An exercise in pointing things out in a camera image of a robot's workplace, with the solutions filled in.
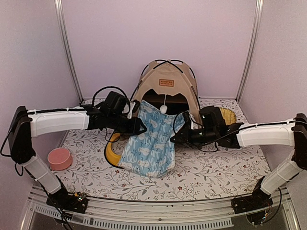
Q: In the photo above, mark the left aluminium frame post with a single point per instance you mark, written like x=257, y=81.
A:
x=67, y=49

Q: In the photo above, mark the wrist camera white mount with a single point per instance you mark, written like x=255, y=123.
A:
x=189, y=119
x=132, y=105

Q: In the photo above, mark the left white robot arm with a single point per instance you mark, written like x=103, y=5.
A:
x=27, y=124

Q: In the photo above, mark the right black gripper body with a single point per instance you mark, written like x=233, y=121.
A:
x=186, y=132

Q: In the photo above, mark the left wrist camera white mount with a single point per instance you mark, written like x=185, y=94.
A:
x=132, y=105

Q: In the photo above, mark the right aluminium frame post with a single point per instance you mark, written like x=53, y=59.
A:
x=251, y=49

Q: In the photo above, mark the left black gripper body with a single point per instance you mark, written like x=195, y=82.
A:
x=132, y=125

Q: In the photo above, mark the aluminium front rail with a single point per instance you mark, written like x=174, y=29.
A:
x=119, y=214

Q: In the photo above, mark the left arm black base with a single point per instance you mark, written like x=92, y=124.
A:
x=64, y=200

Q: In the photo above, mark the golden leaf shaped tray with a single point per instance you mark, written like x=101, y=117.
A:
x=229, y=116

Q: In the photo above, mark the white pompom hanging toy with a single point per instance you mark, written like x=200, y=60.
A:
x=163, y=107

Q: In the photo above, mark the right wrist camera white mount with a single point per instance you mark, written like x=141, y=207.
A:
x=189, y=119

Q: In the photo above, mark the aluminium frame post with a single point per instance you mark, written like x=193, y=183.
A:
x=67, y=49
x=251, y=49

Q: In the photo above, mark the beige fabric pet tent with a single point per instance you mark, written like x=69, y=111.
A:
x=169, y=77

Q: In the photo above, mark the blue snowman pattern mat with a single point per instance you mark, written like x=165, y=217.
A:
x=151, y=153

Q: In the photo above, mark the pink round bowl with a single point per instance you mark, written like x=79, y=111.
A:
x=59, y=159

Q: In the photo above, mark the yellow pet bowl stand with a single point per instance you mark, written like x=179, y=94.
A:
x=110, y=156

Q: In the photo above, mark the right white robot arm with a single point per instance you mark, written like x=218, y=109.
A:
x=292, y=132

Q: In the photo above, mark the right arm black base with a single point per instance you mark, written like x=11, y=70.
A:
x=256, y=200

